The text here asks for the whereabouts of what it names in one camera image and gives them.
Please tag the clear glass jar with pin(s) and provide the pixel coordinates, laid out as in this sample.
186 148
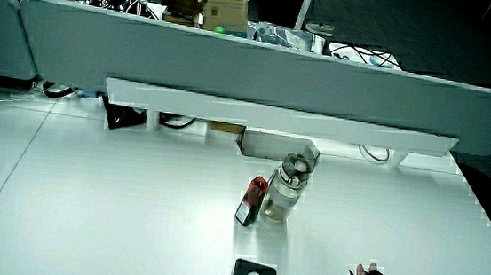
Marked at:
283 194

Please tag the red dark small bottle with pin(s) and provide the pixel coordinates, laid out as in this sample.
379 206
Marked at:
252 200

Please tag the white desk shelf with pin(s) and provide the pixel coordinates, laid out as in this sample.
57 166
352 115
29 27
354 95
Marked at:
274 118

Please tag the brown flat cardboard piece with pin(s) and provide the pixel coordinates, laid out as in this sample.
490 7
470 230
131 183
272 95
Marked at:
227 127

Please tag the long grey desk divider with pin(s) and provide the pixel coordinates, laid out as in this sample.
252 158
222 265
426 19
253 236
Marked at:
233 69

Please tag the white shoe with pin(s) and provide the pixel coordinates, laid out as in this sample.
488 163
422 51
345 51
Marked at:
319 28

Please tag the clear plastic bag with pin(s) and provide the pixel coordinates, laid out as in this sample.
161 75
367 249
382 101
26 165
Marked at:
283 36

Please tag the white pole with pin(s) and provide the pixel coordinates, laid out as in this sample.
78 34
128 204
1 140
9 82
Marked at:
305 4

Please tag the small green object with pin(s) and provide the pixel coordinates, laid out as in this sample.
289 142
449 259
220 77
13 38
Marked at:
219 30

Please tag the black power adapter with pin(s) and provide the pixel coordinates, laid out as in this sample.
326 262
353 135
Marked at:
122 117

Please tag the closed beige cardboard box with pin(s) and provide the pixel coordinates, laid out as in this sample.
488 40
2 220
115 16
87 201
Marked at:
223 8

